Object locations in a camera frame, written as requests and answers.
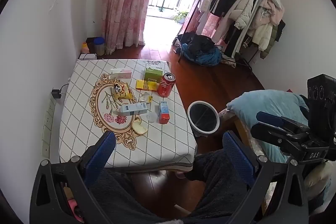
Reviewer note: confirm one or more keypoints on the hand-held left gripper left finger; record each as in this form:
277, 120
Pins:
101, 153

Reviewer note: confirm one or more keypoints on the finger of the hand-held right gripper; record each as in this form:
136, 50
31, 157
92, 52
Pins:
270, 118
275, 137

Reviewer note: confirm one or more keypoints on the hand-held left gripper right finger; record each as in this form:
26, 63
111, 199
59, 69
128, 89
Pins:
239, 158

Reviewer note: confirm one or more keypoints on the bread piece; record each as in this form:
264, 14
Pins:
139, 127

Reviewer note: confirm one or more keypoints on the white blue carton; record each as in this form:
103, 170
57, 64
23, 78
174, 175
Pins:
131, 109

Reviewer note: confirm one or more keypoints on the white bin with black bag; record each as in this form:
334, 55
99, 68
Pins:
204, 117

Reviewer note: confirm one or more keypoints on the clear plastic cup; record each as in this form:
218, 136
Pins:
151, 117

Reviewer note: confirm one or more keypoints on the yellow panda snack bag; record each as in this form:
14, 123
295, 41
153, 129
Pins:
121, 91

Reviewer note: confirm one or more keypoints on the white wrapper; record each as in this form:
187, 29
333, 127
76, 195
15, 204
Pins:
145, 97

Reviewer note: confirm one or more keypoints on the red blue small carton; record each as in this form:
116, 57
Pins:
164, 112

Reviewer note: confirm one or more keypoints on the yellow packet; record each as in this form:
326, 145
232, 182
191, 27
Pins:
145, 85

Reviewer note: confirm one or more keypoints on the pink white box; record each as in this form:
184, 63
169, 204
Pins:
120, 74

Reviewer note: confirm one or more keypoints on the red soda can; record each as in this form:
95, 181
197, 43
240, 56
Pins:
165, 86

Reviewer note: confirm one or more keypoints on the green box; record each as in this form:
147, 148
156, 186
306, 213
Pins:
153, 73

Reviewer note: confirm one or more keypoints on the light blue cushion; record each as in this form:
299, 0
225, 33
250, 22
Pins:
267, 103

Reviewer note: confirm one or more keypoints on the wooden chair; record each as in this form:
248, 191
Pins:
242, 129

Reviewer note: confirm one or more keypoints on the person's dark trousers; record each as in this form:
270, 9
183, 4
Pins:
215, 182

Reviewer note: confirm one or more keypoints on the pink slipper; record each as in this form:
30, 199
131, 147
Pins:
181, 175

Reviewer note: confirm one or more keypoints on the black charger plug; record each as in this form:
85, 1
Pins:
55, 94

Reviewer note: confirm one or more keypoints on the white flat box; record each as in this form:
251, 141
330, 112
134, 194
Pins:
87, 56

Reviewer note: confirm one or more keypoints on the yellow bottle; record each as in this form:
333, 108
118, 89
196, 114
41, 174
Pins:
84, 48

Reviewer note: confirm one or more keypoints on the jar with blue lid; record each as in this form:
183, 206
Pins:
100, 47

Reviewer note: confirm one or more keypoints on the black box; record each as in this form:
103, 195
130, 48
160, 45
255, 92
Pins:
90, 45

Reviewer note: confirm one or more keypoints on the clothes rack with coats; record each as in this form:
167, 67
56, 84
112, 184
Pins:
249, 8

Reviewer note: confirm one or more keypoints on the potted green plant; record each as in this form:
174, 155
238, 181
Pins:
180, 16

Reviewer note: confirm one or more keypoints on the white wall sockets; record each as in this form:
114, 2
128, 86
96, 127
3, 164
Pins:
48, 121

